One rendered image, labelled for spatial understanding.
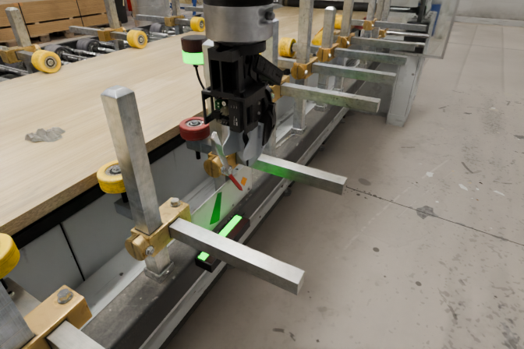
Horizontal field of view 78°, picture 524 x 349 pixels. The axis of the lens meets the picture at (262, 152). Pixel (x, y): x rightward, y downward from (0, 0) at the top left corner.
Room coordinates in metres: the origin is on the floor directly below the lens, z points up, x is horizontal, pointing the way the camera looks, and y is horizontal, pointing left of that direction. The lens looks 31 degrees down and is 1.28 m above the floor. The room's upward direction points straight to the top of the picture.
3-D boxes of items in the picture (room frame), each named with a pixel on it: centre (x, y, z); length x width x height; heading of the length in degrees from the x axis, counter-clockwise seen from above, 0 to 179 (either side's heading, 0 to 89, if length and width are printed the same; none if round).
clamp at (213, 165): (0.71, 0.09, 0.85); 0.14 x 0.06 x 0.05; 151
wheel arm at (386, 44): (1.54, -0.51, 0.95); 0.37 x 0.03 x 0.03; 61
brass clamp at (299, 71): (1.15, -0.15, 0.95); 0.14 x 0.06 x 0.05; 151
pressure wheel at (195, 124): (0.78, 0.18, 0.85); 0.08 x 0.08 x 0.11
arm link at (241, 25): (0.46, 0.03, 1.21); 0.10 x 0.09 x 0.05; 63
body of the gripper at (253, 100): (0.45, 0.03, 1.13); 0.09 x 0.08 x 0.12; 153
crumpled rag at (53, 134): (0.71, 0.53, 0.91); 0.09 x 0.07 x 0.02; 95
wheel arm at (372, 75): (1.14, -0.21, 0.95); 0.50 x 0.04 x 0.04; 61
